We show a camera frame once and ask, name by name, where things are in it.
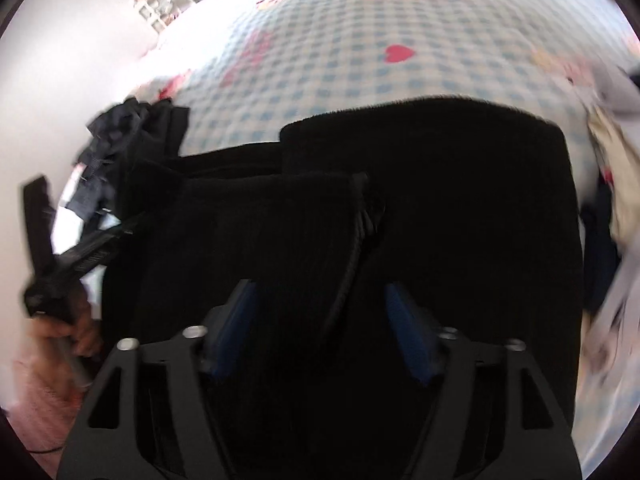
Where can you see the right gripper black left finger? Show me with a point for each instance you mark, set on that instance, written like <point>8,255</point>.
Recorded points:
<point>150,413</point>

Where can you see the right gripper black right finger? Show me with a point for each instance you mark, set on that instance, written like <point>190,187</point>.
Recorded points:
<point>491,414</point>

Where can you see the black fleece garment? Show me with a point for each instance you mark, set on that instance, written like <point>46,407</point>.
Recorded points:
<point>468,208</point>

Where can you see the pile of light clothes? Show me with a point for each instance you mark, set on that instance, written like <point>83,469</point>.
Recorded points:
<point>611,223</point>

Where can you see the person's left hand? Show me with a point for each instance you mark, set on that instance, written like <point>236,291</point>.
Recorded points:
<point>82,333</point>

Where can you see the navy zippered jacket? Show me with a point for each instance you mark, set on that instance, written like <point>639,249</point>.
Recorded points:
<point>125,134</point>

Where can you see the blue checkered cartoon blanket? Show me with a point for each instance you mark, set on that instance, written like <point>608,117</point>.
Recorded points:
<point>252,67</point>

